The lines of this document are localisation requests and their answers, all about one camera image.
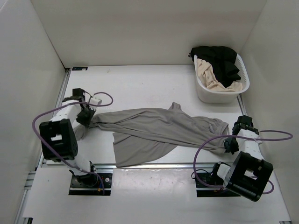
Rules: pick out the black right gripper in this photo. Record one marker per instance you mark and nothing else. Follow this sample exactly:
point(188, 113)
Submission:
point(228, 147)

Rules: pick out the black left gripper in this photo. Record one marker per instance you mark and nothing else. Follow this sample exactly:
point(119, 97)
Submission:
point(86, 122)

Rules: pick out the grey trousers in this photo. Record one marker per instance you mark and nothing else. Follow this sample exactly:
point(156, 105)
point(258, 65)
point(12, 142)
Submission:
point(147, 134)

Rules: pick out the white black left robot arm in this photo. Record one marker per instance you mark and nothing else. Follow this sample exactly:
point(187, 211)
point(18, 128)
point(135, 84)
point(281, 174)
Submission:
point(62, 146)

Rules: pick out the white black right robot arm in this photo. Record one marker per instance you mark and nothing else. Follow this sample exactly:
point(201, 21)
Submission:
point(249, 173)

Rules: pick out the dark label sticker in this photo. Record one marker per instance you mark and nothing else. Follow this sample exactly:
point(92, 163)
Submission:
point(79, 68)

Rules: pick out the white laundry basket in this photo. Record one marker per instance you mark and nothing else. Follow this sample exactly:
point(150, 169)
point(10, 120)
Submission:
point(210, 90)

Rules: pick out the black garment in basket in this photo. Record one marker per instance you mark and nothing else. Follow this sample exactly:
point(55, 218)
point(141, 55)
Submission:
point(222, 60)

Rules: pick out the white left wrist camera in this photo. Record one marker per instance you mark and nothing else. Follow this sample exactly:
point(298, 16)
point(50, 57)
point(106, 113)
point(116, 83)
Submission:
point(95, 101)

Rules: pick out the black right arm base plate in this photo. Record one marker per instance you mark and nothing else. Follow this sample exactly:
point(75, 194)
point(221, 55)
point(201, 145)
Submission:
point(206, 191)

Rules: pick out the aluminium frame rail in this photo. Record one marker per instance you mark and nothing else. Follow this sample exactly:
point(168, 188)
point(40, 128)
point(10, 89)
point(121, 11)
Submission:
point(58, 103)

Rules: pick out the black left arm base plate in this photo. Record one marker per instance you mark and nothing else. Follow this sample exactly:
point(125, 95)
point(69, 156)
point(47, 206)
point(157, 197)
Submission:
point(90, 185)

